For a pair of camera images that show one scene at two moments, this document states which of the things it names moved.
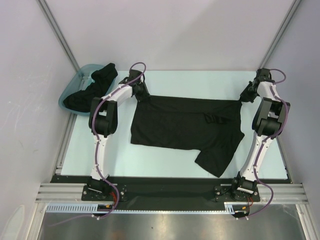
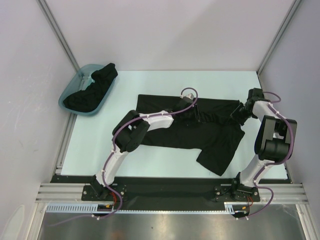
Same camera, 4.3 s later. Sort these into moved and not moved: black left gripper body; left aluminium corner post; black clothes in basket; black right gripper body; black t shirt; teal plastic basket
Moved: black right gripper body; black left gripper body
Not moved: black clothes in basket; left aluminium corner post; teal plastic basket; black t shirt
